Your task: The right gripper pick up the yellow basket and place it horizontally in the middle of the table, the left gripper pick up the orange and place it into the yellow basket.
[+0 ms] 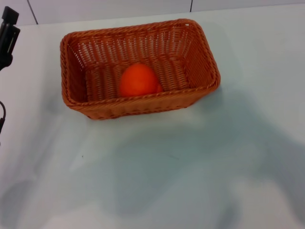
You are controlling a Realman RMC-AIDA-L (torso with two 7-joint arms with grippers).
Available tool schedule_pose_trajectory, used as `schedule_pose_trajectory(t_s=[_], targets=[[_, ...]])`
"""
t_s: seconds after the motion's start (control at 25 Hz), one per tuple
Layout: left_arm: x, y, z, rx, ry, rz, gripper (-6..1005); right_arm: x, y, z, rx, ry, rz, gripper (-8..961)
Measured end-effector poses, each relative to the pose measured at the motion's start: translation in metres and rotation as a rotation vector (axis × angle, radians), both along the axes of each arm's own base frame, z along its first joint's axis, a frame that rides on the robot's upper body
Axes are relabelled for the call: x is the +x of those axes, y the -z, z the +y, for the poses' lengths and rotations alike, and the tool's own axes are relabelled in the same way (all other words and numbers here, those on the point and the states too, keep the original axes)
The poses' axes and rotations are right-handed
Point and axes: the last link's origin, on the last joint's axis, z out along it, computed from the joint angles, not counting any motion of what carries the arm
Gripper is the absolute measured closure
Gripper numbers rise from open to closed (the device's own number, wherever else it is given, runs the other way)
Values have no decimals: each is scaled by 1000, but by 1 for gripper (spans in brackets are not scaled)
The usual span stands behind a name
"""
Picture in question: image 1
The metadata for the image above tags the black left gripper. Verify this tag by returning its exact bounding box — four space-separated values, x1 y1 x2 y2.
0 6 21 71

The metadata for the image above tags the orange woven rectangular basket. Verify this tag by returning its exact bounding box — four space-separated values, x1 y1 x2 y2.
59 18 222 120

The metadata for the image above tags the black cable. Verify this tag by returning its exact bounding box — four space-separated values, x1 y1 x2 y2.
0 101 7 146

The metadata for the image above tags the orange toy fruit with stem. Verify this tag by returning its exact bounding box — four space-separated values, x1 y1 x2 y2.
118 62 163 97

